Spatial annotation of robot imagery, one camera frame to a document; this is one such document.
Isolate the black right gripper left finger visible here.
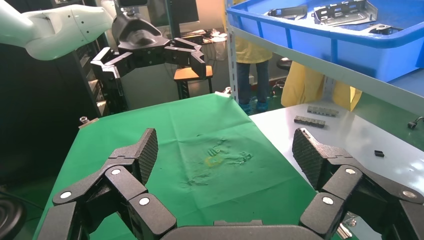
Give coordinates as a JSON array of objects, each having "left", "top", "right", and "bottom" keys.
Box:
[{"left": 34, "top": 128, "right": 178, "bottom": 240}]

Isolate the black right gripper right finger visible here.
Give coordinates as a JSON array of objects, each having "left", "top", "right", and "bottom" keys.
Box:
[{"left": 291, "top": 128, "right": 424, "bottom": 240}]

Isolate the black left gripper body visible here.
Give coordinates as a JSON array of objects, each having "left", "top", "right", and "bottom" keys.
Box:
[{"left": 111, "top": 13, "right": 170, "bottom": 69}]

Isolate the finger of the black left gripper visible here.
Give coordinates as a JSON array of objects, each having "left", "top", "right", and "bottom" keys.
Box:
[
  {"left": 163, "top": 37, "right": 207, "bottom": 79},
  {"left": 90, "top": 46, "right": 135, "bottom": 80}
]

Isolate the stamped sheet metal plate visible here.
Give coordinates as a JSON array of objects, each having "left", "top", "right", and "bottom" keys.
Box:
[
  {"left": 263, "top": 4, "right": 309, "bottom": 21},
  {"left": 312, "top": 0, "right": 379, "bottom": 28},
  {"left": 362, "top": 23, "right": 404, "bottom": 36}
]

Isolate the stool with wooden seat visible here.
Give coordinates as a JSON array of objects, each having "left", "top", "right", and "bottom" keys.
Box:
[{"left": 173, "top": 65, "right": 214, "bottom": 100}]

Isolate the cluttered work desk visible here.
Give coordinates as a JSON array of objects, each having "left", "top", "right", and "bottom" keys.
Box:
[{"left": 178, "top": 28, "right": 229, "bottom": 46}]

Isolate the black equipment rack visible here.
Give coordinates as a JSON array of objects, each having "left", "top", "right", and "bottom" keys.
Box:
[{"left": 71, "top": 33, "right": 130, "bottom": 117}]

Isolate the black monitor on pole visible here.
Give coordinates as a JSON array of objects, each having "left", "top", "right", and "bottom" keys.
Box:
[{"left": 145, "top": 0, "right": 200, "bottom": 39}]

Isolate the person in yellow coat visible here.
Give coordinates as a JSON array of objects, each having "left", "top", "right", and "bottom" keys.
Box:
[{"left": 228, "top": 0, "right": 274, "bottom": 115}]

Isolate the small ribbed metal strip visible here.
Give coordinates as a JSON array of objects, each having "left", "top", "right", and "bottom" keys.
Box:
[
  {"left": 294, "top": 115, "right": 326, "bottom": 129},
  {"left": 307, "top": 105, "right": 340, "bottom": 118}
]

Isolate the green table cloth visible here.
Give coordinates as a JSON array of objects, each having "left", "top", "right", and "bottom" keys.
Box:
[{"left": 33, "top": 92, "right": 342, "bottom": 240}]

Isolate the black robot torso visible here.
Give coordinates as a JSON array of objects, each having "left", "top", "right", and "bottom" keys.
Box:
[{"left": 0, "top": 43, "right": 100, "bottom": 186}]

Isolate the black round stool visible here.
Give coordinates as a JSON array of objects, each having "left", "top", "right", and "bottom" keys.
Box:
[{"left": 275, "top": 57, "right": 293, "bottom": 71}]

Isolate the yellow fabric cover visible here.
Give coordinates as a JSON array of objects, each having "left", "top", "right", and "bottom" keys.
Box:
[{"left": 280, "top": 61, "right": 363, "bottom": 113}]

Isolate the black ribbed round disc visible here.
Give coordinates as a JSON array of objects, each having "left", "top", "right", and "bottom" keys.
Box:
[{"left": 0, "top": 193, "right": 27, "bottom": 240}]

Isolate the blue plastic bin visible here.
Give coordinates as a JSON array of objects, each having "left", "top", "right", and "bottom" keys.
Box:
[{"left": 226, "top": 0, "right": 424, "bottom": 83}]

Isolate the black cable connector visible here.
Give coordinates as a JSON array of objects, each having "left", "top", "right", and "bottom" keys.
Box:
[{"left": 407, "top": 116, "right": 424, "bottom": 130}]

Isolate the black floor cable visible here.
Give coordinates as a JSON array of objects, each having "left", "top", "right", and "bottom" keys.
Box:
[{"left": 269, "top": 77, "right": 287, "bottom": 99}]

